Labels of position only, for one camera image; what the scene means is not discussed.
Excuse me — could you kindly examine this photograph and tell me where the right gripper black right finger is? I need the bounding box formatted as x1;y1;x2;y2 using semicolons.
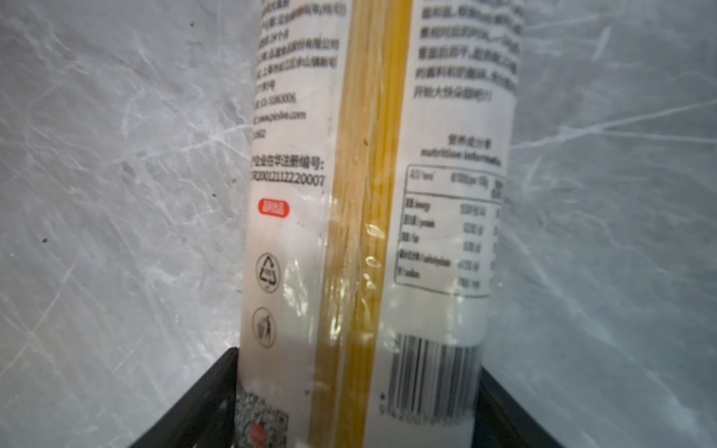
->
472;368;564;448

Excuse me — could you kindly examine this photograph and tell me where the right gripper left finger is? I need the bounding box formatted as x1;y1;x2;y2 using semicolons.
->
132;347;238;448

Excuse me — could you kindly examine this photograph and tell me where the red-ended spaghetti bag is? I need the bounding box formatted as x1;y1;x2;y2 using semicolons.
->
235;1;526;447

